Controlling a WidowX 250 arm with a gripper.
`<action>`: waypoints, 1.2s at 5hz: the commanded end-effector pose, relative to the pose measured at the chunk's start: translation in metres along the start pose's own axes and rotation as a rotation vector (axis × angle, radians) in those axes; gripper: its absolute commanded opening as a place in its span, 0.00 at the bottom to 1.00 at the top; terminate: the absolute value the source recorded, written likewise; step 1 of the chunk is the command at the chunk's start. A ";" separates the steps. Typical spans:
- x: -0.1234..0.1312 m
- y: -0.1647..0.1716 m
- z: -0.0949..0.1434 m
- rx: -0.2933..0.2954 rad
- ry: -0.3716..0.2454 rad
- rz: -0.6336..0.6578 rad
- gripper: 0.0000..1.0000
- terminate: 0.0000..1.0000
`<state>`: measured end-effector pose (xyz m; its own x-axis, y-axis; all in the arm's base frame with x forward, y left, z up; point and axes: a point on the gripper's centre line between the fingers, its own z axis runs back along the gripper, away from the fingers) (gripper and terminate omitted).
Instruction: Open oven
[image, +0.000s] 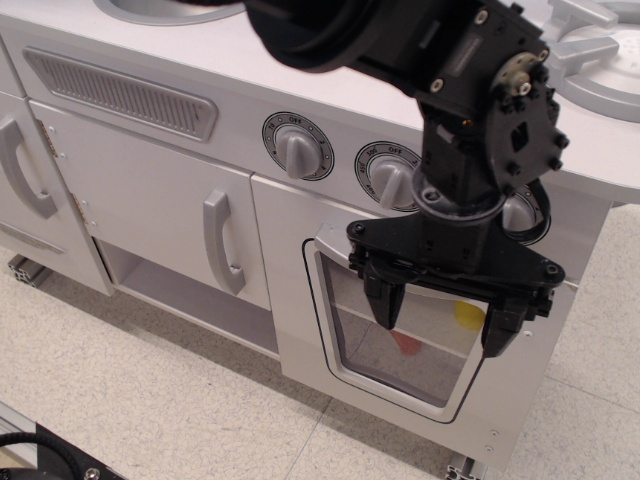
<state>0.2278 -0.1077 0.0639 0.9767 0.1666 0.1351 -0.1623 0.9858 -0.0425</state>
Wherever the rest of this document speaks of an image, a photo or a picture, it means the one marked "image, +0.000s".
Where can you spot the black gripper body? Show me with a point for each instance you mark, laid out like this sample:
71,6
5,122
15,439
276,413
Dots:
443,244

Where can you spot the right grey stove burner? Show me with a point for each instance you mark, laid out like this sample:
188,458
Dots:
594,55

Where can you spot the yellow toy bottle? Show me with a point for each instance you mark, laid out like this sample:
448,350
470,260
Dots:
469,316

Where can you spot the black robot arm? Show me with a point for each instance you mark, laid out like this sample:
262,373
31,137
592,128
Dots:
477,71

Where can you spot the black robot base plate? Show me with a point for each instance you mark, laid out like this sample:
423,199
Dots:
38,453

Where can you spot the red toy pepper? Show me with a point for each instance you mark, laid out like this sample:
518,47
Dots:
408,345

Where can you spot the grey toy oven door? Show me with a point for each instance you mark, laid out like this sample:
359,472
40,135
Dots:
436,371

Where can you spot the grey toy kitchen unit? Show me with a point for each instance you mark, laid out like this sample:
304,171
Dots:
226,62

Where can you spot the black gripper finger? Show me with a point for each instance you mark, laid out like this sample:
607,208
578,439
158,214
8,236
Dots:
385,299
503,322

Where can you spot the grey left door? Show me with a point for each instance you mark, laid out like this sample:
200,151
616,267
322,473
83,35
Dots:
39,217

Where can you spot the grey cabinet door handle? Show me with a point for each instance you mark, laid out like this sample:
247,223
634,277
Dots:
216,212

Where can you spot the middle grey temperature knob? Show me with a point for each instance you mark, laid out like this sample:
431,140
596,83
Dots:
384,170

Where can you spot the grey vent grille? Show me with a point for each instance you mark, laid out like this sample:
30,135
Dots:
130,97

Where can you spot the right grey timer knob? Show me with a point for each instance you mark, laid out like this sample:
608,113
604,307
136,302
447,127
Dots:
523,210

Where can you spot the grey cabinet door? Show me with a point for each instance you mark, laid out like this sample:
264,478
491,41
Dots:
146,199

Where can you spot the grey left door handle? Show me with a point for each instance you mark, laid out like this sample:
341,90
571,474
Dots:
40,204

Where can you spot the aluminium frame rail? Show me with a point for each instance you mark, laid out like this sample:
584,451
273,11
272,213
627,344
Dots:
28,271

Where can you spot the grey timer knob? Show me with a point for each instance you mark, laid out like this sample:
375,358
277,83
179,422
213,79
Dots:
298,146
523,210

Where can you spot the left grey timer knob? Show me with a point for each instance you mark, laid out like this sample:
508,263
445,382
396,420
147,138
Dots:
298,146

